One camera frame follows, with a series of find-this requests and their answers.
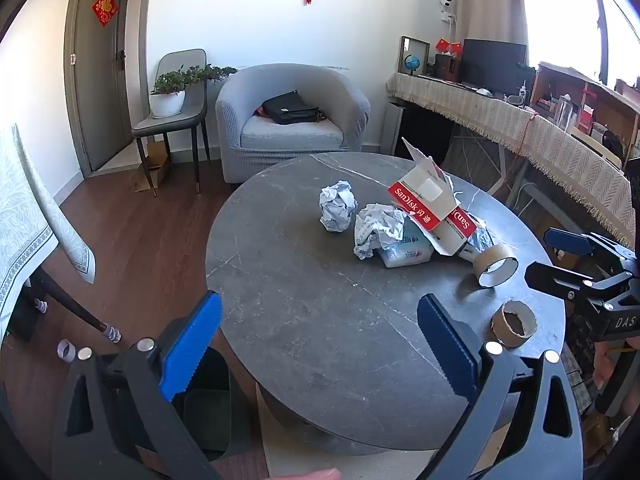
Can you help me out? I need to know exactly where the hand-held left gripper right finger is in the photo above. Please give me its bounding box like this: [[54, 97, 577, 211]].
[[417, 294, 583, 480]]

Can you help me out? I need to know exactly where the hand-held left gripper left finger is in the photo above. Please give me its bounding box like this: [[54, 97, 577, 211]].
[[52, 290, 223, 480]]

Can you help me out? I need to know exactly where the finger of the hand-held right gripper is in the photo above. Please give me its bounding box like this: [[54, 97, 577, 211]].
[[525, 261, 640, 306], [544, 227, 640, 273]]

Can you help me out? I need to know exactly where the dark green trash bin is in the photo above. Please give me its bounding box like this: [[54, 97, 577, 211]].
[[135, 345, 232, 461]]

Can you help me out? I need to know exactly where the plastic tissue packet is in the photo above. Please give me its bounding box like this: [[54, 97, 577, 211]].
[[377, 220, 435, 267]]

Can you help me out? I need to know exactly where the large white paper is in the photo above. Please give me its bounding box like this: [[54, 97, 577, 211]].
[[353, 203, 408, 261]]

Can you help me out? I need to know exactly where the red and white cardboard box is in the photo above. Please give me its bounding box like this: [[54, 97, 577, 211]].
[[387, 136, 478, 257]]

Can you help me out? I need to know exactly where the white paper ball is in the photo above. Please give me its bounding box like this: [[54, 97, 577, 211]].
[[319, 181, 358, 233]]

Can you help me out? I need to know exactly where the person's right hand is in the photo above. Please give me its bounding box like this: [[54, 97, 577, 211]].
[[592, 342, 623, 391]]

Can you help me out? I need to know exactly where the person's left hand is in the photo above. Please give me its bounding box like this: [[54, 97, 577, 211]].
[[272, 467, 342, 480]]

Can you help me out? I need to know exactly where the brown cardboard tape core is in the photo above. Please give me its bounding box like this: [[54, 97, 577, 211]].
[[491, 300, 538, 349]]

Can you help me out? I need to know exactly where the clear tape roll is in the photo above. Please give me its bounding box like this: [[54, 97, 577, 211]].
[[474, 244, 519, 288]]

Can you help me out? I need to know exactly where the clear plastic wrapper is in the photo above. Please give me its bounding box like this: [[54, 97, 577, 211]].
[[467, 217, 497, 262]]

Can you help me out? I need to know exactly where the beige fringed table cloth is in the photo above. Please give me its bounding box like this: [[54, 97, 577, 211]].
[[386, 72, 636, 248]]

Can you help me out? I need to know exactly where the black table leg with sock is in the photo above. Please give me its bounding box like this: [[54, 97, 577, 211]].
[[32, 267, 123, 345]]

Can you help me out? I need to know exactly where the open cardboard shelf box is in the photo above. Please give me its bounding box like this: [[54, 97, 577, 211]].
[[529, 61, 640, 161]]

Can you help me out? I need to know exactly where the flat cardboard box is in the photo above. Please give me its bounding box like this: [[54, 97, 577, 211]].
[[132, 140, 171, 192]]

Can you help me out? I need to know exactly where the black monitor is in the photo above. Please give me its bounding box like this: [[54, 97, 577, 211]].
[[459, 38, 528, 93]]

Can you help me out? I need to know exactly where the pale green patterned tablecloth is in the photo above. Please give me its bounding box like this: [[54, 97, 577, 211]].
[[0, 122, 97, 328]]

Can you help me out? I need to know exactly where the brown wooden box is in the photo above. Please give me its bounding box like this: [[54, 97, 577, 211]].
[[432, 52, 461, 82]]

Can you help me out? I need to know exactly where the grey dining chair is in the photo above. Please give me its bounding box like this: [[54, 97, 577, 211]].
[[131, 49, 211, 196]]

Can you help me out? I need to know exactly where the grey tub armchair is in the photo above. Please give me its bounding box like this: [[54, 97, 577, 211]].
[[215, 63, 372, 184]]

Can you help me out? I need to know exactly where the potted plant in white pot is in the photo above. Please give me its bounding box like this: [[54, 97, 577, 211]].
[[150, 64, 238, 120]]

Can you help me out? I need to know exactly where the black bag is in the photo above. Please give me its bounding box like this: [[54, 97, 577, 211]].
[[261, 91, 323, 126]]

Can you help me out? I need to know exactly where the grey door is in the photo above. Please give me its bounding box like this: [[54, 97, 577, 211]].
[[64, 0, 132, 173]]

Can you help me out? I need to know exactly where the red diamond door decoration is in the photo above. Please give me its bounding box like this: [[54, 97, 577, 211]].
[[91, 0, 119, 27]]

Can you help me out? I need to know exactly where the picture frame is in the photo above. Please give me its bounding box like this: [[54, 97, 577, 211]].
[[398, 36, 431, 77]]

